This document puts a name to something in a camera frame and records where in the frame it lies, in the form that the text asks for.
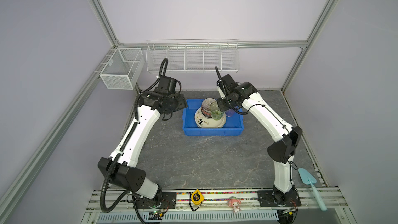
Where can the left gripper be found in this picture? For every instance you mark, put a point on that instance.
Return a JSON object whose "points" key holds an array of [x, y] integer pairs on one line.
{"points": [[183, 104]]}

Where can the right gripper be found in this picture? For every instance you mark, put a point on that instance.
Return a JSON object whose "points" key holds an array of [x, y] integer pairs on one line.
{"points": [[222, 108]]}

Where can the green glass cup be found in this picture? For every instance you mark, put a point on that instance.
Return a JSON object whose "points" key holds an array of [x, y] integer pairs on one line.
{"points": [[215, 111]]}

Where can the orange patterned bowl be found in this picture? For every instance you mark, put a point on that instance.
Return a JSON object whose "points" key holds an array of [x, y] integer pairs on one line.
{"points": [[206, 114]]}

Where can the cream painted plate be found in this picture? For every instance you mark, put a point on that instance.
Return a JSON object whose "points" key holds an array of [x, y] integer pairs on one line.
{"points": [[208, 123]]}

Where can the pink glass cup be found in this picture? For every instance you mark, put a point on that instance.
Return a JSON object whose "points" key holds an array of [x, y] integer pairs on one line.
{"points": [[230, 112]]}

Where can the purple striped bowl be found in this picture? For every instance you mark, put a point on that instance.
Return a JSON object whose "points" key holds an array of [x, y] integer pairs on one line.
{"points": [[206, 103]]}

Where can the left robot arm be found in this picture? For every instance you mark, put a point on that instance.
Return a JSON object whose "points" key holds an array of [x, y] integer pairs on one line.
{"points": [[121, 176]]}

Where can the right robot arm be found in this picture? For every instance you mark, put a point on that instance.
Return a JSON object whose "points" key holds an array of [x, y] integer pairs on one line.
{"points": [[245, 99]]}

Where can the blue plastic bin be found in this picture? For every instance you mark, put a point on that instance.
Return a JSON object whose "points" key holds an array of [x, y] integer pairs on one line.
{"points": [[196, 125]]}

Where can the white mesh basket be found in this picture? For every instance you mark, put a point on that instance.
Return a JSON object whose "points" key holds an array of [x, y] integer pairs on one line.
{"points": [[123, 68]]}

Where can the yellow tape measure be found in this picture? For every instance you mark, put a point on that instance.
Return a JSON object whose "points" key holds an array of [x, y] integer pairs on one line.
{"points": [[196, 200]]}

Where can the pink doll figurine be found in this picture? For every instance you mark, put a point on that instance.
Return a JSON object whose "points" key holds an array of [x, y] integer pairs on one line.
{"points": [[234, 203]]}

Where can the teal plastic trowel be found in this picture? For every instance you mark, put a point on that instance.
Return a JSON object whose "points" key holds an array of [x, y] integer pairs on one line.
{"points": [[308, 179]]}

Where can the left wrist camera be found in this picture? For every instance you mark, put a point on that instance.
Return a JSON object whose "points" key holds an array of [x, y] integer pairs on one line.
{"points": [[169, 84]]}

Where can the white wire wall rack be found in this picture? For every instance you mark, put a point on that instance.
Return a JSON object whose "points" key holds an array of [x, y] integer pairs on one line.
{"points": [[193, 55]]}

